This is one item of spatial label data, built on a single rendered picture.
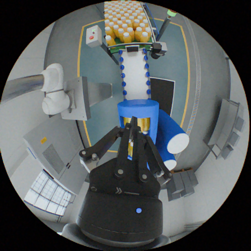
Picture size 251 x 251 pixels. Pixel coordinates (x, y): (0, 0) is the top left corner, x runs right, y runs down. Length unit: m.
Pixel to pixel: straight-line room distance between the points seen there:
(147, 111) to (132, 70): 0.42
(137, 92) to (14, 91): 0.86
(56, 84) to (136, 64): 0.64
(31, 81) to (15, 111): 2.23
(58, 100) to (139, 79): 0.66
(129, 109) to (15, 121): 2.72
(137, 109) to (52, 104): 0.56
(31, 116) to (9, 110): 0.83
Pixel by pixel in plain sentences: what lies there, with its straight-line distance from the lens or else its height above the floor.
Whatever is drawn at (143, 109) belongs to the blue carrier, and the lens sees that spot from 0.43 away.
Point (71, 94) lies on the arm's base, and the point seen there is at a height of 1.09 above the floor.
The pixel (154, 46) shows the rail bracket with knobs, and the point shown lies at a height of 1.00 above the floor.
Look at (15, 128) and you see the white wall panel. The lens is 2.76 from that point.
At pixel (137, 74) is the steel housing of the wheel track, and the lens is 0.73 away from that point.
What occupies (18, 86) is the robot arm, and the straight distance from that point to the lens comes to 0.53.
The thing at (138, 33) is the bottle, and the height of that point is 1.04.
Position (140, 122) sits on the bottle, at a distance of 0.53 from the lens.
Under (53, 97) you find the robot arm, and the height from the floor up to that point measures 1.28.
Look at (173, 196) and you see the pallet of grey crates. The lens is 3.71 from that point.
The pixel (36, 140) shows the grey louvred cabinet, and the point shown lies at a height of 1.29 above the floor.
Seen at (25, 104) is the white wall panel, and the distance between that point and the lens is 2.83.
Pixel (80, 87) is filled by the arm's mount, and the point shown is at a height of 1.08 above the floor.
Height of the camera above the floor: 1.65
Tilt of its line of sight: 62 degrees down
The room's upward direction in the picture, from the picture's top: 165 degrees counter-clockwise
